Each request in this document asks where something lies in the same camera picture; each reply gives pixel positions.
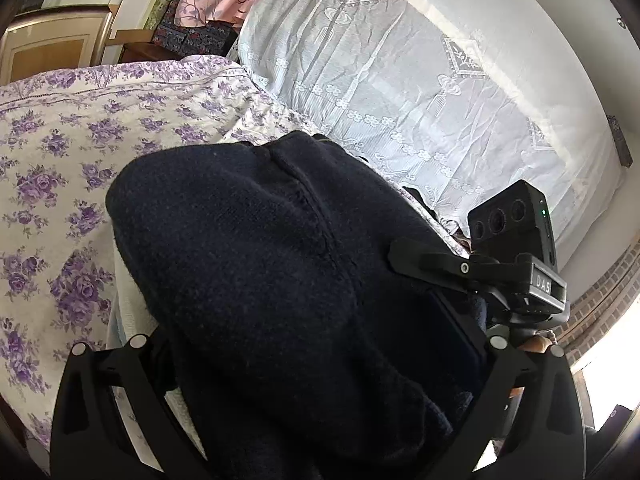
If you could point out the person's right hand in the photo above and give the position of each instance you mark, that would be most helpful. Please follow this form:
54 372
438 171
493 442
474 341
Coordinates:
537 345

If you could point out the wooden furniture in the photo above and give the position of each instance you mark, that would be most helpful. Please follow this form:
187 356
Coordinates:
145 50

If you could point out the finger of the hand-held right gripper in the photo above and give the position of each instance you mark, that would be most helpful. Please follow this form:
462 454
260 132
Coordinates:
430 262

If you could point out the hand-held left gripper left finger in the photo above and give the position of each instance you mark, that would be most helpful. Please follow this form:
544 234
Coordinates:
125 365

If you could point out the purple floral bedsheet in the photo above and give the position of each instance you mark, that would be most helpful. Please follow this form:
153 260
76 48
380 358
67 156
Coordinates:
60 160

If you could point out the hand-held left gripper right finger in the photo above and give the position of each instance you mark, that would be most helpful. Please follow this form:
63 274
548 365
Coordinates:
530 385

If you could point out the navy knit cardigan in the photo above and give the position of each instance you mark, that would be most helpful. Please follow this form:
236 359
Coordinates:
275 285

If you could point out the white knit cloth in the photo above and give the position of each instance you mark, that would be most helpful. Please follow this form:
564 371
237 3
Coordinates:
132 310

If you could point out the white lace cover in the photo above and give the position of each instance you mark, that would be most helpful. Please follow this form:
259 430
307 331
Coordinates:
400 85

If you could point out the dark cloth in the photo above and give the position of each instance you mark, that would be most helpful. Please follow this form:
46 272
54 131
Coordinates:
420 200

